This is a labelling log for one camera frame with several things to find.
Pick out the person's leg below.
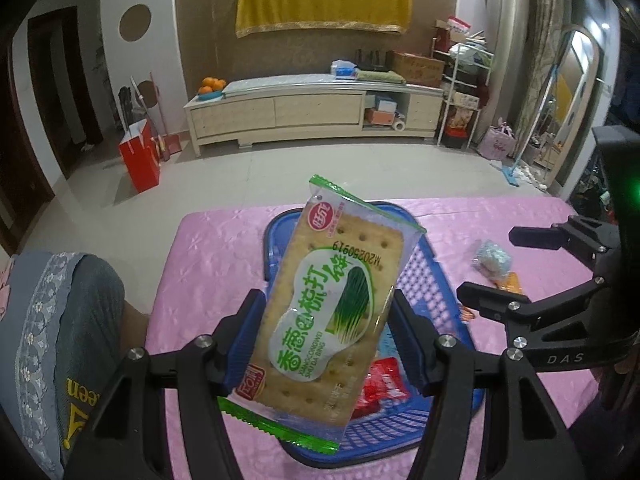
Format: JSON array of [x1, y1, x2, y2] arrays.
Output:
[[117, 300, 153, 361]]

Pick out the cardboard box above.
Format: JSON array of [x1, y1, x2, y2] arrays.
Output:
[[391, 50, 446, 88]]

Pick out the grey printed shorts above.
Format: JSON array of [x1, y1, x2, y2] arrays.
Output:
[[50, 255, 126, 480]]

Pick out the pale blue round snack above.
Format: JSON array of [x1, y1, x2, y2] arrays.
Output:
[[472, 240, 513, 281]]

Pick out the bowl of oranges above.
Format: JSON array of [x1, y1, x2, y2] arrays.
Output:
[[197, 76, 227, 100]]

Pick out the green folded cloth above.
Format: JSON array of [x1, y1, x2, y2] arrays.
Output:
[[355, 69, 406, 85]]

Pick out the pink tablecloth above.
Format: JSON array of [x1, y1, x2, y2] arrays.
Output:
[[145, 195, 621, 480]]

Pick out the green-edged cracker packet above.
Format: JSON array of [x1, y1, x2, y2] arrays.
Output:
[[220, 174, 428, 457]]

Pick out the beige TV cabinet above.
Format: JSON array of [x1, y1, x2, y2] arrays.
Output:
[[183, 74, 445, 157]]

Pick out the silver standing air conditioner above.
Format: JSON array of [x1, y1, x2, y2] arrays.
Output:
[[487, 0, 531, 126]]

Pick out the broom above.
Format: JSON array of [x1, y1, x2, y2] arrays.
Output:
[[148, 71, 171, 162]]

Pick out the white metal rack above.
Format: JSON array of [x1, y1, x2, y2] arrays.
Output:
[[436, 30, 496, 150]]

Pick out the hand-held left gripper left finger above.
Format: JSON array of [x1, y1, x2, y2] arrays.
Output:
[[62, 290, 268, 480]]

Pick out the red snack packet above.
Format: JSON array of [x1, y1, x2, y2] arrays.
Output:
[[350, 357, 408, 421]]

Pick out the black router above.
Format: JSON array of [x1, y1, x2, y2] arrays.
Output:
[[354, 49, 389, 72]]

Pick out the blue mop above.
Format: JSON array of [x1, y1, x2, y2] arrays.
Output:
[[497, 65, 557, 187]]

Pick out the red paper bag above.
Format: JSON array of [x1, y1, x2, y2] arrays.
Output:
[[118, 120, 161, 194]]

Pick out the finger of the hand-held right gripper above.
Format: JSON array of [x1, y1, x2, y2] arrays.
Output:
[[509, 215, 621, 267], [456, 275, 615, 335]]

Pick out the pink bag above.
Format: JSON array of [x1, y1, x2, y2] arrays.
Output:
[[477, 119, 517, 161]]

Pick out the arched standing mirror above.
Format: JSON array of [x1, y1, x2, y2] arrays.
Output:
[[530, 22, 601, 191]]

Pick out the blue plastic basket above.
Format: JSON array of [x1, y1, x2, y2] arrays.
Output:
[[262, 201, 486, 471]]

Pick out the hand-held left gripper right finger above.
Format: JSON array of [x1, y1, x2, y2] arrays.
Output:
[[390, 290, 586, 480]]

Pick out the dark wooden door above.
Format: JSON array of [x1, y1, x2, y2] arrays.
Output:
[[27, 6, 106, 181]]

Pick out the red dustpan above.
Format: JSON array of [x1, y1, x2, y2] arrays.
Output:
[[159, 132, 184, 162]]

